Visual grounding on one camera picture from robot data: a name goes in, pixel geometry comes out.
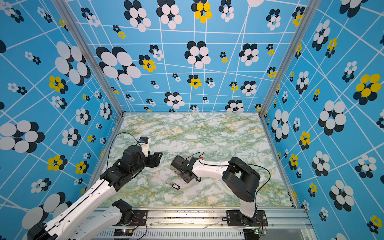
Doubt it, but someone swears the black key tag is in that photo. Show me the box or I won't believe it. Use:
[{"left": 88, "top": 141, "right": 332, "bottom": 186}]
[{"left": 172, "top": 183, "right": 181, "bottom": 190}]

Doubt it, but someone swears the metal keyring disc with rings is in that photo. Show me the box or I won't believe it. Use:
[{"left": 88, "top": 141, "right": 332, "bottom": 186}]
[{"left": 171, "top": 168, "right": 180, "bottom": 176}]

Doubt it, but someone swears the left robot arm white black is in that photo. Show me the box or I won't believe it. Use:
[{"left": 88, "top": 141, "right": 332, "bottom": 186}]
[{"left": 27, "top": 145, "right": 163, "bottom": 240}]

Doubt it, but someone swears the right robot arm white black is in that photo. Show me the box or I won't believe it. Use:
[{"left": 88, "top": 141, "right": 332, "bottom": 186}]
[{"left": 171, "top": 156, "right": 261, "bottom": 226}]

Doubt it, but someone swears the left green circuit board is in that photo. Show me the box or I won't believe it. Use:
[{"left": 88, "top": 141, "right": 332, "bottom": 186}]
[{"left": 114, "top": 229, "right": 134, "bottom": 238}]

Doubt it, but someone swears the green circuit board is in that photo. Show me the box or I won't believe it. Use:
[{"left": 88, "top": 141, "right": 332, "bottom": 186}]
[
  {"left": 114, "top": 229, "right": 134, "bottom": 238},
  {"left": 243, "top": 229, "right": 262, "bottom": 240}
]

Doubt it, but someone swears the right green circuit board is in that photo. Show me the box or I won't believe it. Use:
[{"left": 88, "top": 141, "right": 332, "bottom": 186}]
[{"left": 243, "top": 229, "right": 262, "bottom": 240}]

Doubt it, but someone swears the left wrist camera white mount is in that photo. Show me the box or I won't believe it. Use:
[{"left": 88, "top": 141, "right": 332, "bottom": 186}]
[{"left": 139, "top": 137, "right": 151, "bottom": 157}]

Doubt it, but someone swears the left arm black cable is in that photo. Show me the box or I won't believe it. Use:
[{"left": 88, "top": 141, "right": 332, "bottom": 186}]
[{"left": 105, "top": 131, "right": 142, "bottom": 172}]

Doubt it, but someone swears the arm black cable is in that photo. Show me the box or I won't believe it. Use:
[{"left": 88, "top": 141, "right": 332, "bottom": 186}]
[
  {"left": 184, "top": 151, "right": 272, "bottom": 208},
  {"left": 105, "top": 131, "right": 142, "bottom": 172}
]

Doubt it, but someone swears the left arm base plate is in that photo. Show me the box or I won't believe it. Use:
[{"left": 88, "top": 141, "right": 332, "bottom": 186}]
[{"left": 119, "top": 210, "right": 149, "bottom": 227}]

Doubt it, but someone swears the aluminium front rail frame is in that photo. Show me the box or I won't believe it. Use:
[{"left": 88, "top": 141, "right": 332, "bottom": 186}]
[{"left": 94, "top": 207, "right": 318, "bottom": 240}]

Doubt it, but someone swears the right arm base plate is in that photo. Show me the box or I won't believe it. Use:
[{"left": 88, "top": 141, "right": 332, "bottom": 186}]
[{"left": 226, "top": 210, "right": 269, "bottom": 228}]

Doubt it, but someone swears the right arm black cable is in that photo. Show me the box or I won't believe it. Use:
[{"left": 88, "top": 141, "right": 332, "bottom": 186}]
[{"left": 184, "top": 151, "right": 272, "bottom": 208}]

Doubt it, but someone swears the left aluminium corner post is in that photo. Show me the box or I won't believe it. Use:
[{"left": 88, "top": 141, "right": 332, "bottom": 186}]
[{"left": 53, "top": 1, "right": 124, "bottom": 118}]

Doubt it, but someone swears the aluminium corner post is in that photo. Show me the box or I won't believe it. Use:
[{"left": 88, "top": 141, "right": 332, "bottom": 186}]
[
  {"left": 53, "top": 1, "right": 124, "bottom": 118},
  {"left": 260, "top": 0, "right": 321, "bottom": 118}
]

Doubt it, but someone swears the right aluminium corner post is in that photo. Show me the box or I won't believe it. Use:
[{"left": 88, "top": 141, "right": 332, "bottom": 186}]
[{"left": 260, "top": 0, "right": 321, "bottom": 118}]

